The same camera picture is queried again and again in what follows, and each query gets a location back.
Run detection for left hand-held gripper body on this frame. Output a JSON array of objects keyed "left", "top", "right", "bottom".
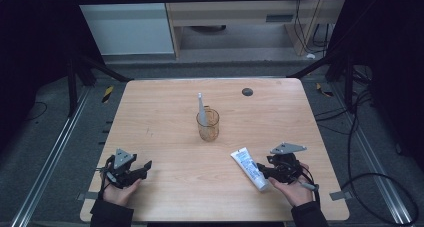
[{"left": 101, "top": 148, "right": 142, "bottom": 190}]

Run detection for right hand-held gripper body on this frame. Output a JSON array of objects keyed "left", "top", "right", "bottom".
[{"left": 266, "top": 141, "right": 308, "bottom": 185}]

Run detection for white toothpaste tube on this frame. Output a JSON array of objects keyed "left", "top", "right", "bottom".
[{"left": 230, "top": 146, "right": 270, "bottom": 193}]

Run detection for transparent amber cup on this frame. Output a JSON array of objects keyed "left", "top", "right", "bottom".
[{"left": 195, "top": 105, "right": 221, "bottom": 143}]

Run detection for white electric toothbrush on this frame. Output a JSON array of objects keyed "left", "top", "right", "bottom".
[{"left": 197, "top": 92, "right": 209, "bottom": 127}]

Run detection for person's left hand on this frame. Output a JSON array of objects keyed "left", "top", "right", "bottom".
[{"left": 100, "top": 172, "right": 143, "bottom": 208}]

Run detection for person's right hand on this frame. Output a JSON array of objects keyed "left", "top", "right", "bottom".
[{"left": 267, "top": 163, "right": 315, "bottom": 208}]

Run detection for grey tape strip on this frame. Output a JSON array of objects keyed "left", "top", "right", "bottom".
[
  {"left": 329, "top": 190, "right": 353, "bottom": 202},
  {"left": 76, "top": 191, "right": 100, "bottom": 202}
]

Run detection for yellow black tape strip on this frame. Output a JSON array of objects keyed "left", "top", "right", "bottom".
[
  {"left": 101, "top": 85, "right": 115, "bottom": 104},
  {"left": 315, "top": 82, "right": 335, "bottom": 98}
]

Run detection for black metal stand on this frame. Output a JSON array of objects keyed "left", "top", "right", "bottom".
[
  {"left": 287, "top": 48, "right": 357, "bottom": 114},
  {"left": 65, "top": 50, "right": 134, "bottom": 119}
]

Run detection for white cabinet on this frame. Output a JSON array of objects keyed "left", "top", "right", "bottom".
[{"left": 70, "top": 0, "right": 175, "bottom": 57}]

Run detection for light wooden desk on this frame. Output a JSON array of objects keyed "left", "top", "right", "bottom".
[{"left": 161, "top": 0, "right": 352, "bottom": 59}]

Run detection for dark curtain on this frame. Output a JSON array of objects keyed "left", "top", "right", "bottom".
[
  {"left": 0, "top": 0, "right": 104, "bottom": 155},
  {"left": 328, "top": 0, "right": 424, "bottom": 170}
]

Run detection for right hand-held gripper cable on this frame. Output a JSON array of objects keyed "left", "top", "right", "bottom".
[{"left": 297, "top": 165, "right": 322, "bottom": 205}]

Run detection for thick black floor cable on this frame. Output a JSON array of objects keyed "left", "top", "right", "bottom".
[{"left": 339, "top": 86, "right": 420, "bottom": 227}]

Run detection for aluminium floor rail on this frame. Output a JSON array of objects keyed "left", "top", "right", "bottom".
[
  {"left": 330, "top": 82, "right": 415, "bottom": 227},
  {"left": 9, "top": 86, "right": 92, "bottom": 227}
]

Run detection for thin black floor cable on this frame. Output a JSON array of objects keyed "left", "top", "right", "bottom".
[{"left": 25, "top": 101, "right": 49, "bottom": 122}]

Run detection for black cables under desk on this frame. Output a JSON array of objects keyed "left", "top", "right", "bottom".
[{"left": 292, "top": 0, "right": 335, "bottom": 55}]

